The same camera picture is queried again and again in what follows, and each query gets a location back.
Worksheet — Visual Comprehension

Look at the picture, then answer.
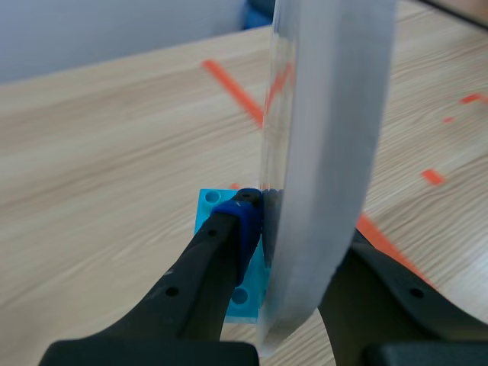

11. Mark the dark blue chair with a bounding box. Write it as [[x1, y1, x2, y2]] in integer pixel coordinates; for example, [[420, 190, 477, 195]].
[[242, 0, 276, 31]]

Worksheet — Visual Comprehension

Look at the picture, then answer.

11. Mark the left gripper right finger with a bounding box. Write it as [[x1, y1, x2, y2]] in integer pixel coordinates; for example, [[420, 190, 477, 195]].
[[317, 226, 488, 366]]

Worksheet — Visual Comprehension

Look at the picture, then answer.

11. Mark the red green blue toy brick block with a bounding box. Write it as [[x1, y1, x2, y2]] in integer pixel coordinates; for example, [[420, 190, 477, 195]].
[[192, 186, 272, 326]]

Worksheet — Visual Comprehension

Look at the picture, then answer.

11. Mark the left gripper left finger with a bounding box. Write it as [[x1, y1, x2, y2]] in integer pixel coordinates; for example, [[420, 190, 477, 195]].
[[37, 187, 265, 366]]

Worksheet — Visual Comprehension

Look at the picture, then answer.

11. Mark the leaf picture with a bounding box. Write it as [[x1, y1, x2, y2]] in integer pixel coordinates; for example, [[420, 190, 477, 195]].
[[257, 0, 398, 358]]

